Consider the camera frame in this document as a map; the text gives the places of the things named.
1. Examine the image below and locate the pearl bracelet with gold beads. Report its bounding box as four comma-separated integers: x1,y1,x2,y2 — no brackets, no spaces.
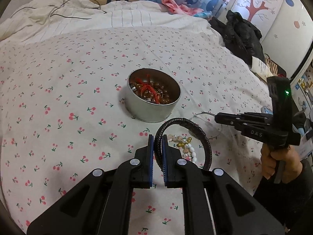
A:
167,134,198,163

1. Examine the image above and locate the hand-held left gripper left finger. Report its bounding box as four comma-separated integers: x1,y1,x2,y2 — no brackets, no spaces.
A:
26,134,155,235

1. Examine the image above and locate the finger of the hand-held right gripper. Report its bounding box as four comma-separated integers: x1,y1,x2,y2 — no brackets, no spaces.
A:
215,113,277,144
235,112,275,125

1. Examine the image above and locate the light blue cloth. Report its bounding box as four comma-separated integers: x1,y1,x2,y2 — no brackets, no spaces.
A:
196,11,213,20

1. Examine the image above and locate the person's right forearm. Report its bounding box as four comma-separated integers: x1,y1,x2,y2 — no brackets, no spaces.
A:
253,160,313,228

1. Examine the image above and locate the red string bracelet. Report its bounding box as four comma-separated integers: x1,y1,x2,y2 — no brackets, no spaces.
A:
133,77,163,106

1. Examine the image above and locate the pink cloth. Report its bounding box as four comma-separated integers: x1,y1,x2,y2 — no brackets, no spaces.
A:
161,0,203,15

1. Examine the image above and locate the brown striped bag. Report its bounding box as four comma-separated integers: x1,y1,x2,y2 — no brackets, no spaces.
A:
264,53,286,77

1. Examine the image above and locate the amber bead bracelet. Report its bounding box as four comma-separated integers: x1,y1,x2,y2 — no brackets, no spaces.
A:
137,82,176,104

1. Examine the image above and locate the white wardrobe with tree decal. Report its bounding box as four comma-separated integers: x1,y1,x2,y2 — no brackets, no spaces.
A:
230,0,313,76

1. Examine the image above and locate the cluttered shelf of small things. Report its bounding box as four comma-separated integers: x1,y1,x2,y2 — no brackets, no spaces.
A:
291,64,313,142

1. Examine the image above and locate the white striped quilt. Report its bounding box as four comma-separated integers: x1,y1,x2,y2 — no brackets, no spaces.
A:
0,0,220,47

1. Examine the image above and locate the round silver metal tin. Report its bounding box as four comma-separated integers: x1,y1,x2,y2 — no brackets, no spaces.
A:
127,69,181,123

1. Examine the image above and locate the black braided leather bracelet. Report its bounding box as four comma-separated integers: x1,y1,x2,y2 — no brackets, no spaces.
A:
155,117,212,172

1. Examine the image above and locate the white paper tag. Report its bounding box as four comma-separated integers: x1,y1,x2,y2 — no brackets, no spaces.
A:
251,56,273,79

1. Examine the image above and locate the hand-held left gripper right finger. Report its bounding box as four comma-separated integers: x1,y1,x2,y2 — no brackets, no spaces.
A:
161,134,285,235

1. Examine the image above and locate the black jacket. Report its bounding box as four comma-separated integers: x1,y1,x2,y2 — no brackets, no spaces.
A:
208,10,267,64

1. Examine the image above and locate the person's right hand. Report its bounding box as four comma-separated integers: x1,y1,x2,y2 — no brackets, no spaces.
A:
260,143,304,184

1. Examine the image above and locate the thin black cable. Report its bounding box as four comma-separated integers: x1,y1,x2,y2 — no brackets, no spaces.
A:
11,0,108,20

